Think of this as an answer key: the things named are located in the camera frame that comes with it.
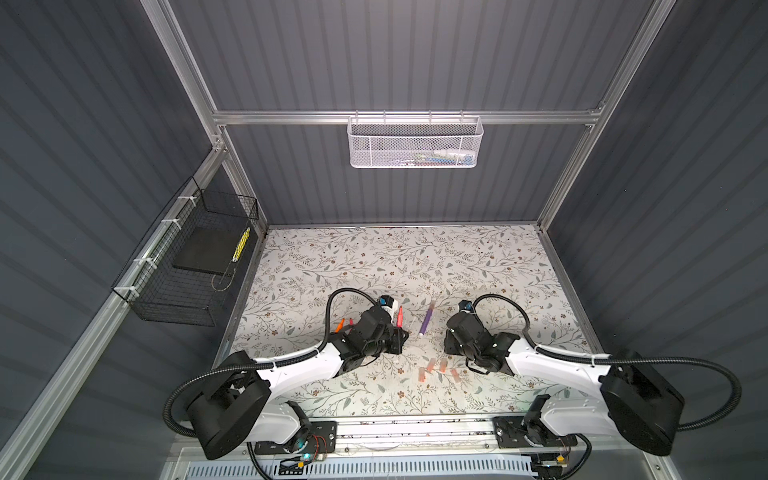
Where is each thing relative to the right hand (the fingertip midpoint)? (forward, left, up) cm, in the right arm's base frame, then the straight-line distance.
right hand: (449, 339), depth 87 cm
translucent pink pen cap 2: (-6, +5, -3) cm, 9 cm away
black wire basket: (+6, +68, +27) cm, 73 cm away
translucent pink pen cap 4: (-9, -1, -4) cm, 10 cm away
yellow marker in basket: (+15, +56, +26) cm, 64 cm away
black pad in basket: (+12, +63, +28) cm, 70 cm away
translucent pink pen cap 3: (-10, +9, -2) cm, 13 cm away
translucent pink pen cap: (-7, +2, -2) cm, 8 cm away
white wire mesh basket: (+78, +7, +18) cm, 81 cm away
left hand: (-1, +12, +5) cm, 13 cm away
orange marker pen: (-6, +28, +22) cm, 36 cm away
